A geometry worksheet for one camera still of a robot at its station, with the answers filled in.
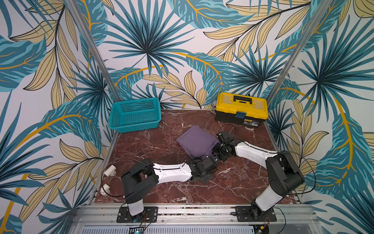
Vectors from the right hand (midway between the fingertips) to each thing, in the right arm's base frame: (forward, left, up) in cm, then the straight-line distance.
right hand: (211, 153), depth 92 cm
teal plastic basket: (+35, +56, -2) cm, 66 cm away
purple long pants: (+8, +9, -1) cm, 12 cm away
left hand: (-10, +7, 0) cm, 12 cm away
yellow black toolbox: (+26, -19, +12) cm, 35 cm away
